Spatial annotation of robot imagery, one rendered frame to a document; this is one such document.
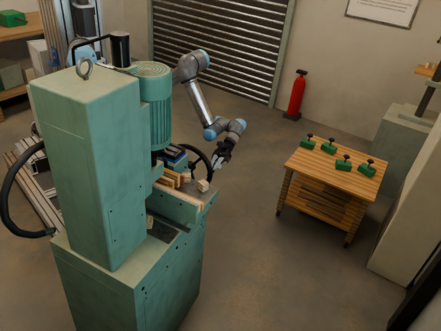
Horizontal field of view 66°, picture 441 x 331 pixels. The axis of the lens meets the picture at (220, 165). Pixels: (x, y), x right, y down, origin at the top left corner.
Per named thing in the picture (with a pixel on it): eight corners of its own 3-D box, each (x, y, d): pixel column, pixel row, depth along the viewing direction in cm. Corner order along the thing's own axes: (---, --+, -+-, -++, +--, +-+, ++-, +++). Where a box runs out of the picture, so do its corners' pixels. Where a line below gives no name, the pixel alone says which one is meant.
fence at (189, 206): (197, 213, 146) (199, 204, 143) (195, 216, 145) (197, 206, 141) (92, 166, 165) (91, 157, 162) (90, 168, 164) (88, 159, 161)
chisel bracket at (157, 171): (164, 176, 156) (164, 161, 151) (145, 193, 146) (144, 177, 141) (151, 171, 159) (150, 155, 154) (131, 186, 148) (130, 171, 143)
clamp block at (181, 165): (188, 168, 176) (189, 154, 171) (174, 181, 166) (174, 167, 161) (165, 158, 181) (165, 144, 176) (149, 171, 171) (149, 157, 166)
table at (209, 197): (226, 188, 171) (228, 178, 167) (196, 225, 148) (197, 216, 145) (131, 149, 190) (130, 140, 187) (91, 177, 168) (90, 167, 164)
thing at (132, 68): (139, 85, 116) (136, 33, 106) (123, 92, 110) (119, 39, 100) (121, 79, 118) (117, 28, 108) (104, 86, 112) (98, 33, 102)
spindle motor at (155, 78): (179, 138, 145) (181, 67, 127) (154, 157, 132) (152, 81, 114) (146, 125, 151) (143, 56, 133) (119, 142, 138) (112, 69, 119)
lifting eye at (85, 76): (95, 77, 101) (92, 55, 97) (80, 83, 96) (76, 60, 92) (91, 75, 101) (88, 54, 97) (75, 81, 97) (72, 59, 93)
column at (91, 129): (148, 237, 146) (141, 77, 103) (112, 274, 129) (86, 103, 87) (108, 217, 153) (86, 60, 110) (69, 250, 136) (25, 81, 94)
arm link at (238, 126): (235, 123, 207) (248, 127, 204) (228, 136, 203) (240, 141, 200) (234, 115, 201) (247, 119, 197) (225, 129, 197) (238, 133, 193)
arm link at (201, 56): (136, 92, 218) (189, 49, 182) (151, 85, 228) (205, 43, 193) (146, 108, 220) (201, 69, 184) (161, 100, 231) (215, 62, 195)
